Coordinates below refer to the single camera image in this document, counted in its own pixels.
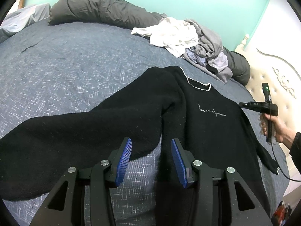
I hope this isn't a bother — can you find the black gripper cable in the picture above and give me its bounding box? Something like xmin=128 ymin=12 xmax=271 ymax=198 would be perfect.
xmin=268 ymin=115 xmax=301 ymax=182

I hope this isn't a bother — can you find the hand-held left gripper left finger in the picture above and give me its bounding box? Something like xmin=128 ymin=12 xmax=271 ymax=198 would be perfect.
xmin=29 ymin=137 xmax=132 ymax=226

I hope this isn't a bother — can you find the person's right hand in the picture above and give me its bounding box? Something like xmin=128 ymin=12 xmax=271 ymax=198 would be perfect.
xmin=259 ymin=113 xmax=295 ymax=144

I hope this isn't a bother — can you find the dark grey duvet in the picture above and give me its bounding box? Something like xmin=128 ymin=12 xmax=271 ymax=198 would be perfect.
xmin=48 ymin=0 xmax=251 ymax=86

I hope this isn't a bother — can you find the light grey quilt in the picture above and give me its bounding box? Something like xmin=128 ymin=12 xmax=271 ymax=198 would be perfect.
xmin=0 ymin=3 xmax=51 ymax=43

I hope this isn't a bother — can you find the red object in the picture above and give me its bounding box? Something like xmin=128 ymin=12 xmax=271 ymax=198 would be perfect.
xmin=274 ymin=201 xmax=294 ymax=226

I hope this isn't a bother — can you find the white shirt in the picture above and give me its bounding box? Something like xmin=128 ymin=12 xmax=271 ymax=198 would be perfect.
xmin=130 ymin=17 xmax=200 ymax=57

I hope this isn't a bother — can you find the cream tufted headboard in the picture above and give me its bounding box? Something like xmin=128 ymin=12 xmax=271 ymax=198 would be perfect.
xmin=234 ymin=33 xmax=301 ymax=146

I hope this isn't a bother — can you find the blue striped shirt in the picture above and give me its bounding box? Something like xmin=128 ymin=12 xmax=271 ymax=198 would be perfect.
xmin=186 ymin=47 xmax=208 ymax=66

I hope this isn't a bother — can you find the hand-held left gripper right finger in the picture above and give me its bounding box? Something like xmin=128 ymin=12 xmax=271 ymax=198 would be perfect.
xmin=171 ymin=138 xmax=273 ymax=226

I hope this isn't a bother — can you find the black sweater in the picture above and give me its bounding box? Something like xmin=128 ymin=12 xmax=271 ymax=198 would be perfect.
xmin=0 ymin=66 xmax=279 ymax=226

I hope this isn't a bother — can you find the grey garment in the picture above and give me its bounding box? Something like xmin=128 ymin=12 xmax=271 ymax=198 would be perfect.
xmin=183 ymin=18 xmax=234 ymax=83

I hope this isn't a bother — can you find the pale lilac garment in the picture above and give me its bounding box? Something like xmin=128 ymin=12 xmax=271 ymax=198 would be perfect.
xmin=207 ymin=52 xmax=229 ymax=69

